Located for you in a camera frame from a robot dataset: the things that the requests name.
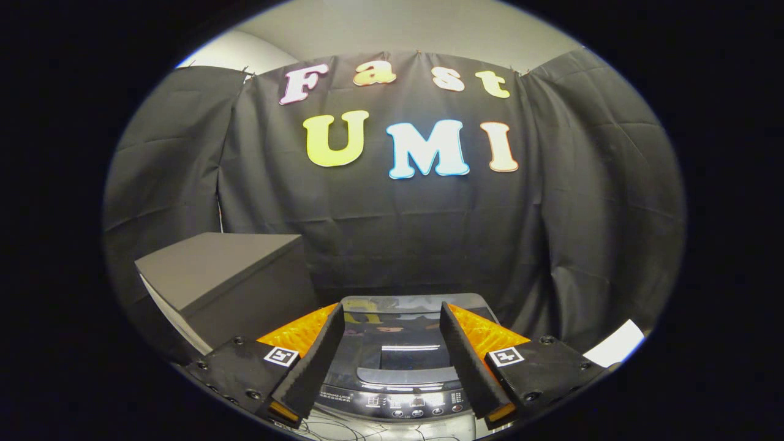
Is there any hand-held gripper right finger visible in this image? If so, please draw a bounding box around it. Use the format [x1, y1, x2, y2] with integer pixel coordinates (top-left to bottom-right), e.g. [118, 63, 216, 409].
[439, 300, 613, 429]

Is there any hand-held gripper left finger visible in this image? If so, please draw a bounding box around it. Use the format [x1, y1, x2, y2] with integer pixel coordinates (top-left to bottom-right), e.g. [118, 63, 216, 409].
[184, 302, 345, 428]

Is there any dark grey washing machine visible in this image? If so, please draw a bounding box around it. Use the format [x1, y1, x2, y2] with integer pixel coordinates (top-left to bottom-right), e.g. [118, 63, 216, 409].
[312, 294, 503, 423]

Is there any black cabinet with grey front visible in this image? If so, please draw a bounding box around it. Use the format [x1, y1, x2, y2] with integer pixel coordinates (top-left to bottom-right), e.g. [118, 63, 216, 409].
[135, 232, 319, 356]

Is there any white paper sheet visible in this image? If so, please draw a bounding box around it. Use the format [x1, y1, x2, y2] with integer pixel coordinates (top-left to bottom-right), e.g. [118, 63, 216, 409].
[582, 318, 646, 368]

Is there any black backdrop cloth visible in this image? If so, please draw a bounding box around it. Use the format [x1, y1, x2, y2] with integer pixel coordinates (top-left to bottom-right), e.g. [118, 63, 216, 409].
[103, 48, 687, 356]

